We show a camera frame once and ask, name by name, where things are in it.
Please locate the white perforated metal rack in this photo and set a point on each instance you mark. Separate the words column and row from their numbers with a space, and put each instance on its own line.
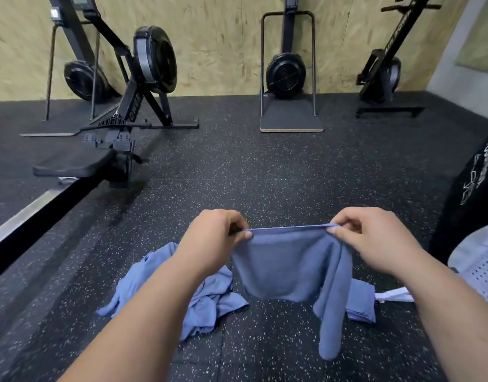
column 483, row 262

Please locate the black rowing machine with rail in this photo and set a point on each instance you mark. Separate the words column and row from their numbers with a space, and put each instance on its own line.
column 73, row 161

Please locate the blue towel pile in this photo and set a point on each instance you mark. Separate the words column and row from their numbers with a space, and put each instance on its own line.
column 156, row 286

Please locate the black upright exercise machine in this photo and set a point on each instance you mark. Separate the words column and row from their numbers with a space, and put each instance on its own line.
column 381, row 75

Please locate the black ski trainer grey platform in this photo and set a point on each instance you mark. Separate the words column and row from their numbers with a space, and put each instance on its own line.
column 85, row 79

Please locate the plain blue towel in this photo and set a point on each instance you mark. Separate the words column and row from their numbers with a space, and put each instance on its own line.
column 288, row 262

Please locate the person's right forearm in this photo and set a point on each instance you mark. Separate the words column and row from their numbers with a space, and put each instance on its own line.
column 459, row 318

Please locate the blue towel with wave print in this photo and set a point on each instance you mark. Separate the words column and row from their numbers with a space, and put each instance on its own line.
column 362, row 302

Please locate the person's left hand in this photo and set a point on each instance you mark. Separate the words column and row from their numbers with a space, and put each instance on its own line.
column 208, row 242

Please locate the person's right hand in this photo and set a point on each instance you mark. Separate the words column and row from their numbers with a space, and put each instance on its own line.
column 379, row 238

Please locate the person's left forearm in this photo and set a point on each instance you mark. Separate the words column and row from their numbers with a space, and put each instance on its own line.
column 140, row 322

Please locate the black ski trainer wooden-edged platform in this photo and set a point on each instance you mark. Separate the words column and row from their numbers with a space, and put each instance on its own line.
column 286, row 75

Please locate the black printed punching bag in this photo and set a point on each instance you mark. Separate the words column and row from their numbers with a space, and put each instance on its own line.
column 479, row 195

